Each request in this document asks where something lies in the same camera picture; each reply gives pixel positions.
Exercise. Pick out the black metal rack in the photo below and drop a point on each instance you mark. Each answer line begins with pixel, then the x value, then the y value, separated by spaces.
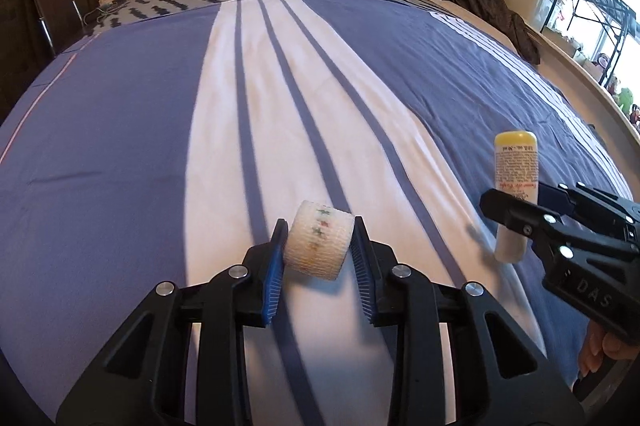
pixel 616 19

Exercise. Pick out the right hand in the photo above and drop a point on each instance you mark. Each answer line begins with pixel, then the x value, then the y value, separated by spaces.
pixel 599 344

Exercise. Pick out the blue white striped duvet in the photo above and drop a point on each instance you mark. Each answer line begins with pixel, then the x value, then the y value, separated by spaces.
pixel 164 149

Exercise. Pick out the white bandage roll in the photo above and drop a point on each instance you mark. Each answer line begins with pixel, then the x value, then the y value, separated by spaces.
pixel 318 240

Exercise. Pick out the green toy figure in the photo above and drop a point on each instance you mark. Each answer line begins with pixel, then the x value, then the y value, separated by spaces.
pixel 624 100

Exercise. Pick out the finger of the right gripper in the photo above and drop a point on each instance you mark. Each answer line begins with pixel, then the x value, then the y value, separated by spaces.
pixel 520 213
pixel 602 212

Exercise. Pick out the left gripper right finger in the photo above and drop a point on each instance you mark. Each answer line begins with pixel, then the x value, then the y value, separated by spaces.
pixel 456 343

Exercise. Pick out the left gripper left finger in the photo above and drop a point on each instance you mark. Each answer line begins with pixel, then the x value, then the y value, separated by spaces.
pixel 139 376

